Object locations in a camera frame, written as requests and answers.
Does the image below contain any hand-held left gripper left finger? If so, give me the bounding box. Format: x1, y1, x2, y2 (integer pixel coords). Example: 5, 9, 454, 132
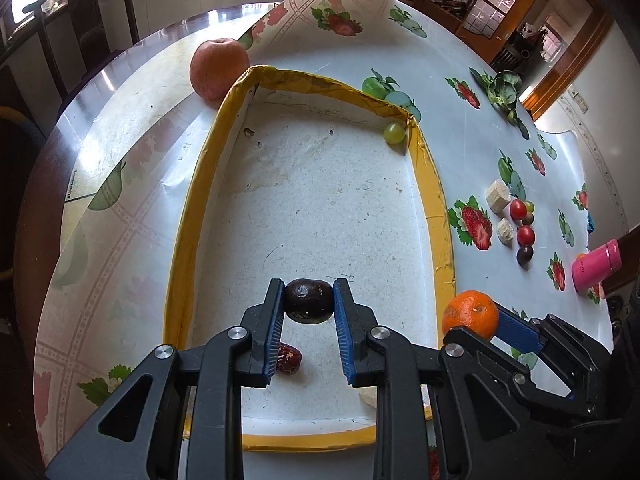
45, 279, 286, 480

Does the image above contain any large dark purple grape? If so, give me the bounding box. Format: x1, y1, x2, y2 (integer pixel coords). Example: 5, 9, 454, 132
284, 278, 335, 324

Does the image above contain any wooden door frame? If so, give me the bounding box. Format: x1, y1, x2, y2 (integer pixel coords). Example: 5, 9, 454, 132
520, 5, 617, 118

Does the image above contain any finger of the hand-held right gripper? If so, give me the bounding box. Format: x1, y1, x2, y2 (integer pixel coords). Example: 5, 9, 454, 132
442, 327, 601, 427
494, 304, 612, 392

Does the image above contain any green bok choy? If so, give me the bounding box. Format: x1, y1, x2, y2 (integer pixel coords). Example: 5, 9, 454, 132
470, 67, 530, 138

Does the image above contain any red date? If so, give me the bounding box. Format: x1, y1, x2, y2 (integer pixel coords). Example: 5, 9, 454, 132
274, 343, 302, 377

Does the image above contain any pink cup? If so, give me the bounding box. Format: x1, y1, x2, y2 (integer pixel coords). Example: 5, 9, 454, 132
571, 240, 622, 293

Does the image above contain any mandarin orange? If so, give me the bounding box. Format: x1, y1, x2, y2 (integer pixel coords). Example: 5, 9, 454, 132
441, 290, 500, 341

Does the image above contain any dark wooden chair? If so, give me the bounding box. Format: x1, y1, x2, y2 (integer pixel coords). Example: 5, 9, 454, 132
22, 0, 141, 103

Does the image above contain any white wall socket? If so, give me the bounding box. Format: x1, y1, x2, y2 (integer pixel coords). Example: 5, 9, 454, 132
567, 87, 591, 116

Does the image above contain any yellow-rimmed white tray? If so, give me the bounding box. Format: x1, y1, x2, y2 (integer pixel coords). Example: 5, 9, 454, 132
162, 64, 457, 453

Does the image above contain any fruit-print tablecloth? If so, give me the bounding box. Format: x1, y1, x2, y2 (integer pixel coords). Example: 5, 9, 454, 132
32, 0, 618, 480

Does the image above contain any red apple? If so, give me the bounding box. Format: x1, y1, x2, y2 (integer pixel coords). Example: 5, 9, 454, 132
189, 37, 251, 102

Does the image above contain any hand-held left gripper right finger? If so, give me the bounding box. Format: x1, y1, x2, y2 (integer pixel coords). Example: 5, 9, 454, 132
333, 278, 548, 480

